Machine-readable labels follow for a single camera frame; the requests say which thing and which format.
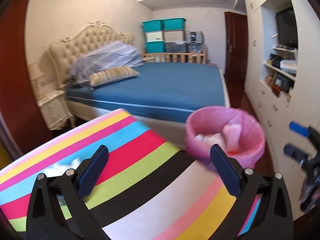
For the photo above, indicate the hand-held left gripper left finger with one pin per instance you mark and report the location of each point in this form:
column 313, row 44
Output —
column 92, row 172

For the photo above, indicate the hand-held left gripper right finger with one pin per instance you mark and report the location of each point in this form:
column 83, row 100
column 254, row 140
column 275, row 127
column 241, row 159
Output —
column 225, row 170

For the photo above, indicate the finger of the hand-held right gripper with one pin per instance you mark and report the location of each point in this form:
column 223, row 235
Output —
column 293, row 152
column 297, row 128

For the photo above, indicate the pink white fruit foam net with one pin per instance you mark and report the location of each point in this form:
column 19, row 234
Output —
column 232, row 133

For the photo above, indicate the purple bin with pink liner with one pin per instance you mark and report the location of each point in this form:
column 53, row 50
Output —
column 200, row 130

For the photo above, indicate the dark small safe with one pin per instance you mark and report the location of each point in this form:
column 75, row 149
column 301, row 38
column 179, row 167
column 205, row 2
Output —
column 282, row 82

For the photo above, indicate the light blue shelf box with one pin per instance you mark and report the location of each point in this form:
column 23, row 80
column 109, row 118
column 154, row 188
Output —
column 288, row 66

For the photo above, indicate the black shelf box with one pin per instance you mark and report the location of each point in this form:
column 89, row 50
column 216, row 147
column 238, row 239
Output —
column 276, row 60

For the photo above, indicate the cream nightstand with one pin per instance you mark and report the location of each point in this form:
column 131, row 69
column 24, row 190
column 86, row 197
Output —
column 53, row 110

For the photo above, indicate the striped pillow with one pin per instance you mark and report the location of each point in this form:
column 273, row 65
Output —
column 115, row 76

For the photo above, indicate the black television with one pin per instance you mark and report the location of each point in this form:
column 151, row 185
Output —
column 287, row 27

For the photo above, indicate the brown room door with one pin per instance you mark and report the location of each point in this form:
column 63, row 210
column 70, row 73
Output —
column 236, row 47

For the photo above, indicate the bed with blue sheet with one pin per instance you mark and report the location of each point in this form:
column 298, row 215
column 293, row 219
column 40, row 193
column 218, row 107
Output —
column 162, row 87

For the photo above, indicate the beige table lamp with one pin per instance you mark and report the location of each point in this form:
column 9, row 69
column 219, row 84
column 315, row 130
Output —
column 37, row 80

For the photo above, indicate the grey blue folded quilt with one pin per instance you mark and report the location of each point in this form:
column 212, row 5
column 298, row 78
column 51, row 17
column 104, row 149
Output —
column 107, row 60

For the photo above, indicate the beige tufted headboard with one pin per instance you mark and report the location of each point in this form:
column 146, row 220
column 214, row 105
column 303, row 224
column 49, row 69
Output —
column 75, row 45

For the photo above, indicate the grey clear storage box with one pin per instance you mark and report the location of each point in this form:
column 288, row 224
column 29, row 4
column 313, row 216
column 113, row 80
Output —
column 175, row 47

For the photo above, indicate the black white checkered bag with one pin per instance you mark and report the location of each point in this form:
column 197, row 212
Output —
column 194, row 37

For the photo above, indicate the teal storage box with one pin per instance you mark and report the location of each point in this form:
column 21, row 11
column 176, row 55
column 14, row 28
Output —
column 155, row 47
column 174, row 24
column 153, row 26

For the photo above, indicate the beige storage box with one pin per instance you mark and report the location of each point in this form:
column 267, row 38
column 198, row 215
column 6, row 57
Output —
column 175, row 36

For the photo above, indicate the white storage box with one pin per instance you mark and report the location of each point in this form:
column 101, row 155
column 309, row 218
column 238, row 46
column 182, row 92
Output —
column 155, row 36

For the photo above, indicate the cream wall cabinet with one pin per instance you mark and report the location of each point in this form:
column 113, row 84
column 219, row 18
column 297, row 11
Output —
column 255, row 55

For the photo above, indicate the wooden crib rail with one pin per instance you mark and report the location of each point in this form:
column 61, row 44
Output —
column 175, row 57

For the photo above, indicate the brown wooden door frame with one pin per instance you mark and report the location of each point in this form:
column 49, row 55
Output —
column 15, row 55

